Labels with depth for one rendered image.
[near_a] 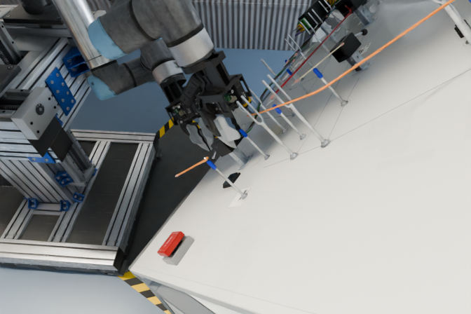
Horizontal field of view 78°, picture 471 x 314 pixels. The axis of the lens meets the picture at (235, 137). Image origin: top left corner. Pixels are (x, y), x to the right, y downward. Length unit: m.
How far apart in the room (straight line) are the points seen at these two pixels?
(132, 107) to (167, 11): 2.12
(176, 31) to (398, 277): 0.44
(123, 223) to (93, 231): 0.15
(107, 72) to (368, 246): 0.75
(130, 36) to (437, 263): 0.50
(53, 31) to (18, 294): 1.36
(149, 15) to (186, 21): 0.06
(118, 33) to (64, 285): 1.59
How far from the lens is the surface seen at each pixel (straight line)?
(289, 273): 0.33
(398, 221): 0.28
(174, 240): 0.59
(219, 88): 0.55
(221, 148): 0.68
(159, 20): 0.52
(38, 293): 2.01
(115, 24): 0.56
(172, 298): 0.91
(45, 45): 1.37
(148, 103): 2.60
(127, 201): 1.75
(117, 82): 0.87
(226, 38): 3.11
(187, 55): 0.52
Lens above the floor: 1.68
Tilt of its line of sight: 49 degrees down
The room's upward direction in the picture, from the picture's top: straight up
